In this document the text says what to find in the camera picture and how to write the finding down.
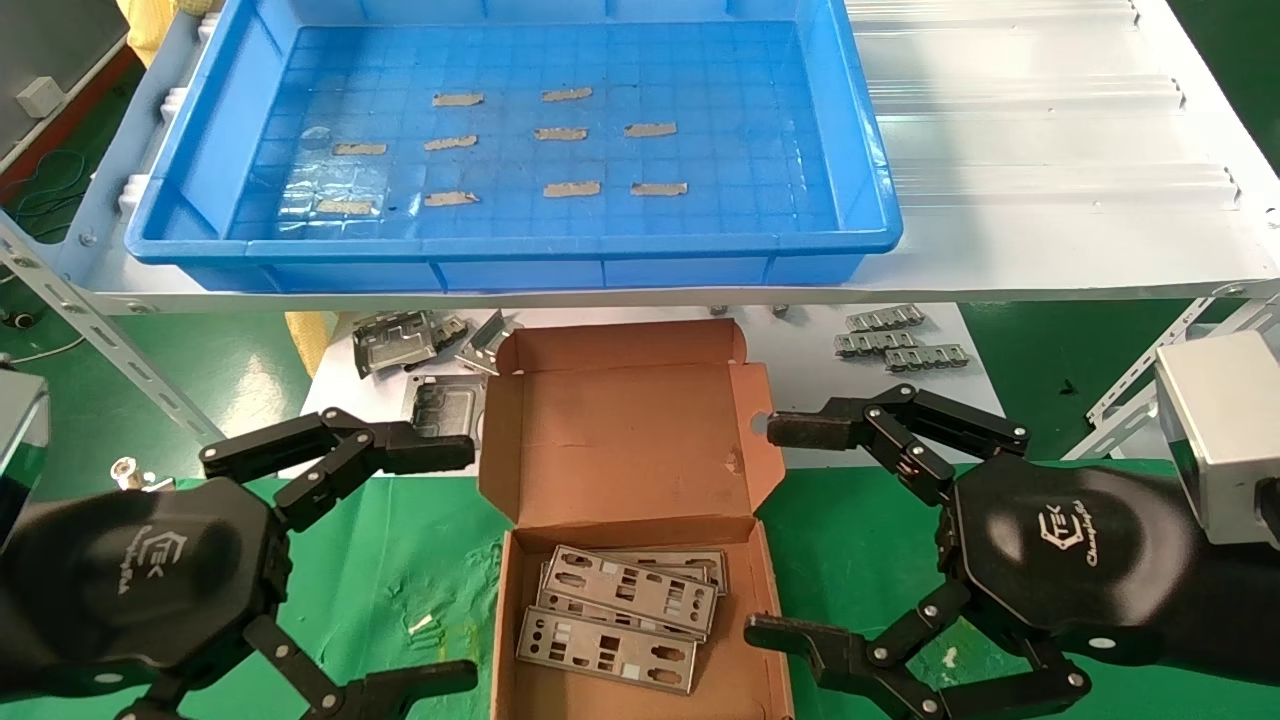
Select blue plastic tray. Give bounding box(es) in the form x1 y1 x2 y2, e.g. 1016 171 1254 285
125 0 906 293

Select yellow fabric bundle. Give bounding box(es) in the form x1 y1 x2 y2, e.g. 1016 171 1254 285
115 0 163 67
285 312 336 376

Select green cloth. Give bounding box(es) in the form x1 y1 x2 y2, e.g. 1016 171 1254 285
0 460 1280 720

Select brown cardboard box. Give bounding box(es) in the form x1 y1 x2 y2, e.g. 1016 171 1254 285
478 318 796 720

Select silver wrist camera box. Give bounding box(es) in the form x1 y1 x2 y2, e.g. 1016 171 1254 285
1155 330 1280 549
0 370 51 551

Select white wall socket box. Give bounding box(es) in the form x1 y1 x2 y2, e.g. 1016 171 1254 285
15 75 66 117

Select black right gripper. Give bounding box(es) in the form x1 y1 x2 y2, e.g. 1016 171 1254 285
743 383 1280 720

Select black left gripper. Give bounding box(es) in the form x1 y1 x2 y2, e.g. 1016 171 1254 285
0 477 292 697

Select white flat board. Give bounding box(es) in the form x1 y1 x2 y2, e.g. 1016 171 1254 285
278 305 1011 479

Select large grey metal bracket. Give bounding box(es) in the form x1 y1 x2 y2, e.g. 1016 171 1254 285
355 310 441 379

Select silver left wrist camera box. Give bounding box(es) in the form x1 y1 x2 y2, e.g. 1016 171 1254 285
0 370 51 551

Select clear tape patch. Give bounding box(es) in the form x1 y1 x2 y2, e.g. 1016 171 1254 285
280 160 386 216

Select angled grey metal bracket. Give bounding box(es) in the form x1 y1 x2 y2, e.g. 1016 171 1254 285
455 310 523 377

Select slotted steel rack leg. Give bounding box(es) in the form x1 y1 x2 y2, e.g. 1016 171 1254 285
0 215 226 451
1063 295 1280 461

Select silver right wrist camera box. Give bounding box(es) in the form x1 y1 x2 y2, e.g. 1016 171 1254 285
1155 330 1280 549

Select silver binder clip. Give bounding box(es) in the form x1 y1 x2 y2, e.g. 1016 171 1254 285
110 457 176 493

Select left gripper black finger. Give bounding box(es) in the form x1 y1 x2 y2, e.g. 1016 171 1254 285
118 614 480 720
200 406 477 533

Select toothed grey metal strip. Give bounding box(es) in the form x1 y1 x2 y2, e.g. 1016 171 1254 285
835 330 916 357
885 344 969 373
846 305 926 333

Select silver I/O shield plate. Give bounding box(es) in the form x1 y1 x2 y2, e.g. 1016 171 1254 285
537 565 713 641
517 605 698 694
640 548 728 597
545 545 719 641

